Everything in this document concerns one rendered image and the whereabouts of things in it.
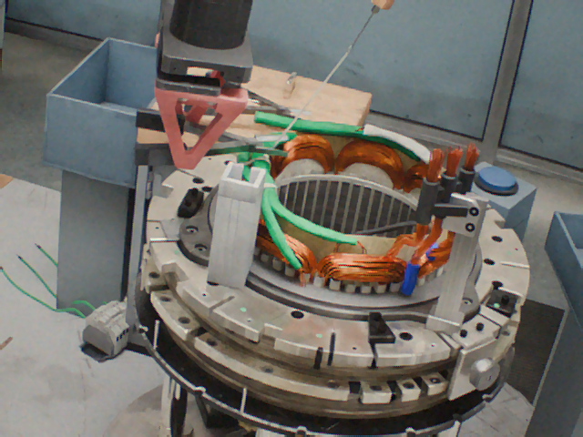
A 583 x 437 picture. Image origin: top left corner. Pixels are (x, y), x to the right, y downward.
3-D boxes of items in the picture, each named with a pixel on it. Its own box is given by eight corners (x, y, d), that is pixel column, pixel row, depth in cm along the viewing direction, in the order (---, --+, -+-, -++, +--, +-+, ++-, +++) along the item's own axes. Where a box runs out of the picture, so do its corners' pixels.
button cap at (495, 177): (503, 196, 121) (506, 188, 121) (471, 180, 123) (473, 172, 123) (520, 184, 124) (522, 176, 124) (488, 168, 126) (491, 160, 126)
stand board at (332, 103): (136, 142, 118) (138, 121, 117) (196, 71, 134) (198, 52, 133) (332, 191, 116) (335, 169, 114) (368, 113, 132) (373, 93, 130)
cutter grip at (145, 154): (134, 167, 89) (136, 148, 89) (132, 161, 90) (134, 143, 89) (185, 165, 91) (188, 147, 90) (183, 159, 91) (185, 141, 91)
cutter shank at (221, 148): (186, 159, 91) (187, 152, 90) (182, 154, 91) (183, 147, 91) (257, 150, 94) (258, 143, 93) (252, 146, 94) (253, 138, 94)
